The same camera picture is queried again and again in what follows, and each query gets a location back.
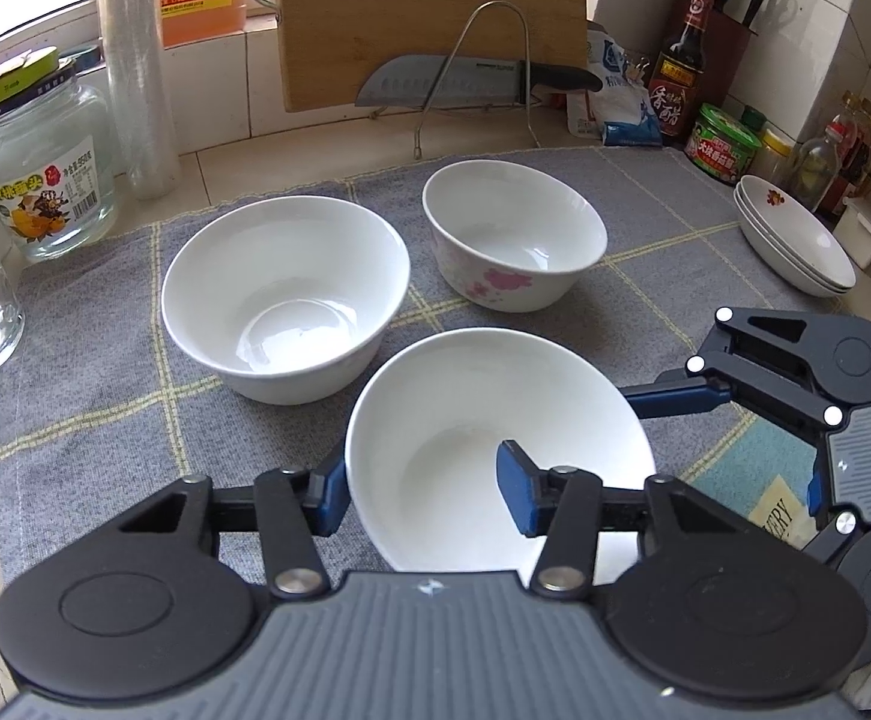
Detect large white fruit plate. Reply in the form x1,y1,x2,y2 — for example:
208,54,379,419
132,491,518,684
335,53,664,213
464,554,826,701
735,176,857,293

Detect white floral bowl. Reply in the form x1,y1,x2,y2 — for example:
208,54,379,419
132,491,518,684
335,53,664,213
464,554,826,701
422,160,607,314

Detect oval white plate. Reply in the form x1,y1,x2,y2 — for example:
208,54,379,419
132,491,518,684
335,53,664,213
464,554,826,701
733,199,845,298

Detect white plastic container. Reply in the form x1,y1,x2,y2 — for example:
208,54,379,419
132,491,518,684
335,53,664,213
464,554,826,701
834,199,871,270

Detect clear glass bottle red cap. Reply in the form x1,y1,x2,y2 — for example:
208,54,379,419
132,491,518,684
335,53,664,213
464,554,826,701
785,122,845,211

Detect yellow lid spice jar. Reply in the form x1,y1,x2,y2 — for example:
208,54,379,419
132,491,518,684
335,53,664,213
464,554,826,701
749,124,795,185

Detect green lid sauce jar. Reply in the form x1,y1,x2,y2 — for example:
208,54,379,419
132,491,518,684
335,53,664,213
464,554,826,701
684,103,761,185

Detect green lid small jar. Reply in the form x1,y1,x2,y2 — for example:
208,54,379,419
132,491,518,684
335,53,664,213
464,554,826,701
740,106,767,133

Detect white blue salt bag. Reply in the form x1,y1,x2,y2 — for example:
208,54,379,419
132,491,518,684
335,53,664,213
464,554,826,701
565,21,662,148

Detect dark vinegar bottle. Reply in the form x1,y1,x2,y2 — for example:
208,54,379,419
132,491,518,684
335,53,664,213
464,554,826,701
648,0,714,142

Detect metal binder clips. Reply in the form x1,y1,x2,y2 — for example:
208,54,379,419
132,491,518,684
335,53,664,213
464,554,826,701
625,54,652,85

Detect dark red knife block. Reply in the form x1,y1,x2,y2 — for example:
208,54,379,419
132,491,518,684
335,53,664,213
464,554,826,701
694,0,764,106

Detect glass jar with label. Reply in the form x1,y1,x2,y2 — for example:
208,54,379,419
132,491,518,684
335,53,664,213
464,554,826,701
0,46,116,263

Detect bamboo cutting board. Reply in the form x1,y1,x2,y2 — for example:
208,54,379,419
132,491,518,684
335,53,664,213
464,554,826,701
277,0,586,112

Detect black handled kitchen knife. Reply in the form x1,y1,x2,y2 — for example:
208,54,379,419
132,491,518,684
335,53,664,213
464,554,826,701
355,54,603,109

